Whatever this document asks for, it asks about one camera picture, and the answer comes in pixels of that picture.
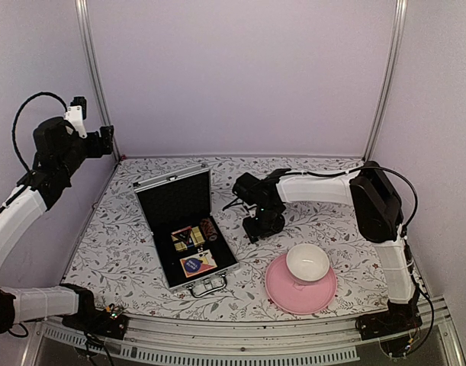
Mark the blue gold card deck box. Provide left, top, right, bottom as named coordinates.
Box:
left=172, top=226, right=205, bottom=252

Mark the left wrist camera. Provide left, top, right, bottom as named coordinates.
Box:
left=64, top=96, right=87, bottom=139

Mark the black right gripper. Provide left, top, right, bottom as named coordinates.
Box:
left=243, top=205, right=285, bottom=243

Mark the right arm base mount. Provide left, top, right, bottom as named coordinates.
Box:
left=355, top=310, right=423, bottom=340

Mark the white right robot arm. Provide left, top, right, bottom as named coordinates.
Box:
left=232, top=161, right=416, bottom=332

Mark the pink card deck box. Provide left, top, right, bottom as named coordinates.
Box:
left=180, top=250, right=217, bottom=278

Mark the pink plate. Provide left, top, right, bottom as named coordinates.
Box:
left=265, top=254, right=337, bottom=315

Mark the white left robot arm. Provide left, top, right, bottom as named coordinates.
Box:
left=0, top=117, right=114, bottom=334

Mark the aluminium frame post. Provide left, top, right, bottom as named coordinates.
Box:
left=74, top=0, right=122, bottom=163
left=362, top=0, right=408, bottom=161

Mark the white bowl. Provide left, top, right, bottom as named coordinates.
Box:
left=285, top=243, right=330, bottom=285

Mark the right aluminium frame post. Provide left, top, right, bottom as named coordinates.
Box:
left=362, top=0, right=408, bottom=161

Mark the front aluminium rail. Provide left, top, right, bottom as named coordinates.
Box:
left=21, top=297, right=466, bottom=365

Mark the aluminium poker case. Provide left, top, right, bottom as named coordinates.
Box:
left=133, top=163, right=239, bottom=299

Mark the black triangular card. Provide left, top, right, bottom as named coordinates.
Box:
left=171, top=226, right=193, bottom=246

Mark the left aluminium frame post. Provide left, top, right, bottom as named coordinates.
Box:
left=74, top=0, right=122, bottom=163

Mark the blue dealer button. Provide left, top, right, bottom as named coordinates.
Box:
left=183, top=258, right=202, bottom=273

